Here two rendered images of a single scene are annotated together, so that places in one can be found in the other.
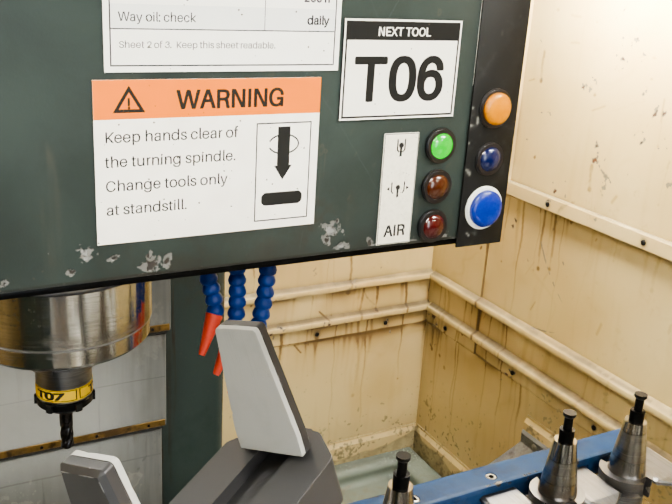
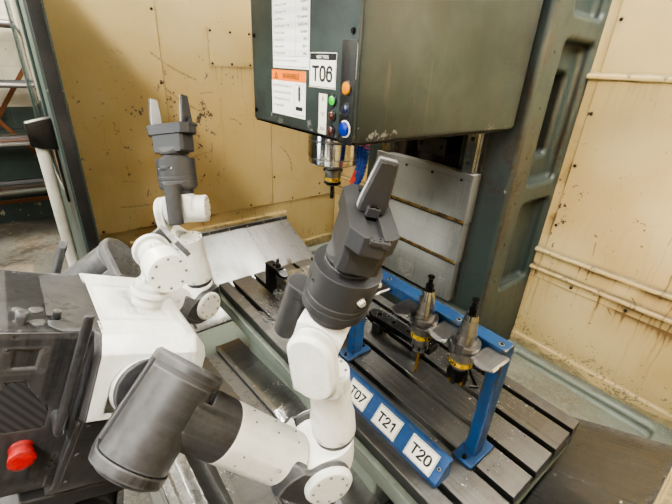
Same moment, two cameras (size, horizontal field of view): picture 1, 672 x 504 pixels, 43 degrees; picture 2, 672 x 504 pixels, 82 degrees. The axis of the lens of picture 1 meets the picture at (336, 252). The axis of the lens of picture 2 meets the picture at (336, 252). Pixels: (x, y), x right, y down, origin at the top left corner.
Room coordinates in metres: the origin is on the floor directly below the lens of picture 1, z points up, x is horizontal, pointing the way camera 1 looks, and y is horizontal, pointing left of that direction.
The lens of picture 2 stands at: (0.51, -0.96, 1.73)
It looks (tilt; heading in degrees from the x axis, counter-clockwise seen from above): 26 degrees down; 80
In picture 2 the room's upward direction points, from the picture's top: 3 degrees clockwise
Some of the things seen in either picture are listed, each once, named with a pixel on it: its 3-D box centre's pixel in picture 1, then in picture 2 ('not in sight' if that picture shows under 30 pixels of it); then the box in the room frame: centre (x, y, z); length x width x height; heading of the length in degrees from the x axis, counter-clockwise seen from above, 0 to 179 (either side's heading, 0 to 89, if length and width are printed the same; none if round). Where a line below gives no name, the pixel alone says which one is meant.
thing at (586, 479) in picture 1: (590, 489); (443, 332); (0.87, -0.32, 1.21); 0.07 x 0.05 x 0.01; 29
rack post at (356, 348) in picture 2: not in sight; (357, 314); (0.76, 0.00, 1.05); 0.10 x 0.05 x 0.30; 29
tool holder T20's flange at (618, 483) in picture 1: (624, 478); (464, 345); (0.90, -0.37, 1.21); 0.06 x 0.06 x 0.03
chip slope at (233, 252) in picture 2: not in sight; (246, 273); (0.37, 0.82, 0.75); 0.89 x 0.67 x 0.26; 29
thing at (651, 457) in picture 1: (656, 468); (488, 360); (0.93, -0.41, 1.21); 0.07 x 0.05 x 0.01; 29
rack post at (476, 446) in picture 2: not in sight; (485, 407); (0.97, -0.39, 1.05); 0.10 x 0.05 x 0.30; 29
